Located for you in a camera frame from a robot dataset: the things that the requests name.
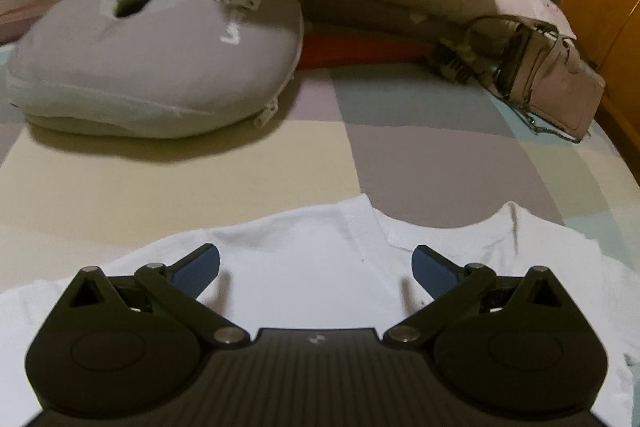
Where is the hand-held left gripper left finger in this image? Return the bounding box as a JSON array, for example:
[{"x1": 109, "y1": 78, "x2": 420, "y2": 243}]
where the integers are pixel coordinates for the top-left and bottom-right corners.
[{"x1": 55, "y1": 243, "x2": 250, "y2": 349}]

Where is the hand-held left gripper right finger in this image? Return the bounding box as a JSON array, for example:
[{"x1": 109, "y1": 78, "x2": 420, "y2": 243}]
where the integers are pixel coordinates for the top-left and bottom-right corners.
[{"x1": 382, "y1": 244, "x2": 576, "y2": 349}]

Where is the white printed t-shirt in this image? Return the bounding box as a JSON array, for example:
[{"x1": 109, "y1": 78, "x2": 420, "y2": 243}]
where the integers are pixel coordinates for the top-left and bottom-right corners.
[{"x1": 0, "y1": 201, "x2": 640, "y2": 427}]

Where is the grey round cushion with hole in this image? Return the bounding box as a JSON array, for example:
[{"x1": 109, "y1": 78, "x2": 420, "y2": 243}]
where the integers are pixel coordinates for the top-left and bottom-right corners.
[{"x1": 5, "y1": 0, "x2": 307, "y2": 141}]

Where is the pink handbag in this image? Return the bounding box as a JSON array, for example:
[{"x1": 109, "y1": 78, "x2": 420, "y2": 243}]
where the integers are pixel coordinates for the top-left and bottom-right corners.
[{"x1": 430, "y1": 14, "x2": 608, "y2": 144}]

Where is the orange cloth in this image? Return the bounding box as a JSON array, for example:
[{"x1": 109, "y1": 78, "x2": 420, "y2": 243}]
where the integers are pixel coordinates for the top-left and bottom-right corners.
[{"x1": 297, "y1": 32, "x2": 437, "y2": 71}]

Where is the pink floral pillow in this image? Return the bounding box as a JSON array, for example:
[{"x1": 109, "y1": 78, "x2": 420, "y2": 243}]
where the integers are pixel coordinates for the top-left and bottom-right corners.
[{"x1": 487, "y1": 0, "x2": 567, "y2": 24}]

